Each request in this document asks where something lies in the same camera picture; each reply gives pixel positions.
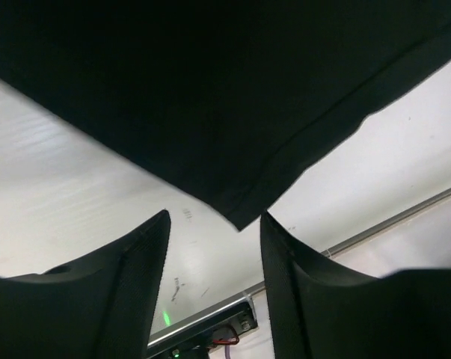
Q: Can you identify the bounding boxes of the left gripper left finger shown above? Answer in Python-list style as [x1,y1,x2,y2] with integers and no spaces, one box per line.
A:
[0,211,171,358]

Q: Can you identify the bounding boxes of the black shorts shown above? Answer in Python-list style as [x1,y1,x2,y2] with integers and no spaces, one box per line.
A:
[0,1,451,229]

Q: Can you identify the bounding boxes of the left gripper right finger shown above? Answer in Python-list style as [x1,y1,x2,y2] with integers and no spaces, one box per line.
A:
[260,213,451,358]

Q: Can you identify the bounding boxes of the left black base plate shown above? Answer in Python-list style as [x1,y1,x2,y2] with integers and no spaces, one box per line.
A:
[145,301,258,358]

